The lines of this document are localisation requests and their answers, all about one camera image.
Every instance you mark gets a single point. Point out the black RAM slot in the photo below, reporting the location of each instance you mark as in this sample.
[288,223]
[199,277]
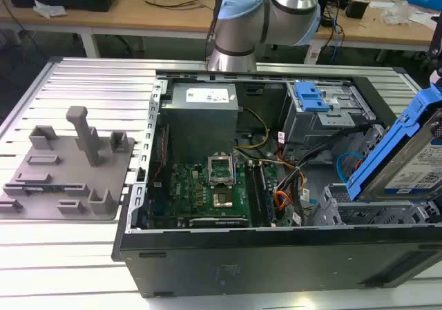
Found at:
[255,192]

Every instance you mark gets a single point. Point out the green motherboard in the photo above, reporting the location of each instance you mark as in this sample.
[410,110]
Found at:
[186,192]

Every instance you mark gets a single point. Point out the hard disk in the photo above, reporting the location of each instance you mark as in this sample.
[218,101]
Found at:
[411,151]

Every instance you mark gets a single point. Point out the grey power supply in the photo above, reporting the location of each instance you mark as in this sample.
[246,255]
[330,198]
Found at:
[200,123]

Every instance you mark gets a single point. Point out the clear plastic bag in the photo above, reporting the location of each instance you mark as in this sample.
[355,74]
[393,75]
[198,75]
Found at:
[397,13]

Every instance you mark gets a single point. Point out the blue drive latch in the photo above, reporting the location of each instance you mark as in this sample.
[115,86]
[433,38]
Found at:
[310,97]

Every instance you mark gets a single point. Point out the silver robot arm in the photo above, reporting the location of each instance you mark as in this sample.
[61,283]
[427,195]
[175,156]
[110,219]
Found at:
[241,30]

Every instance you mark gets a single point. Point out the black PC case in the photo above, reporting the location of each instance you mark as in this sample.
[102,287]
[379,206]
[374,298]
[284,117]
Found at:
[262,258]

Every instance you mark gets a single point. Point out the grey parts rack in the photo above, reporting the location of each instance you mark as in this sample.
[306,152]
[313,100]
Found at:
[69,185]

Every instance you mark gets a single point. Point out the metal disk bay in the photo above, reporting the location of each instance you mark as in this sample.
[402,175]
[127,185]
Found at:
[373,213]

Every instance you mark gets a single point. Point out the white crumpled paper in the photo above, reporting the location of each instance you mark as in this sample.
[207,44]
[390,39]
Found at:
[50,9]

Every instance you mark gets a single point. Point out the CPU socket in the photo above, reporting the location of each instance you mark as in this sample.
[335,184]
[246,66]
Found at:
[222,200]

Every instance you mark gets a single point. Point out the small black box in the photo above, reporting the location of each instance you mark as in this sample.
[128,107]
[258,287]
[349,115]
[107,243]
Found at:
[357,8]

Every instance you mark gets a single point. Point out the wooden desk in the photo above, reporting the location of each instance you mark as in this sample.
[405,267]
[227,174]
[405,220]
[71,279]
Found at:
[380,30]
[138,16]

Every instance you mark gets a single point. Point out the black graphics card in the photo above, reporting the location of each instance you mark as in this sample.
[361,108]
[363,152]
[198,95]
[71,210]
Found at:
[219,222]

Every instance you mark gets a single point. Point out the metal optical drive cage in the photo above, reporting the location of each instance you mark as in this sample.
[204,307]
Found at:
[331,120]

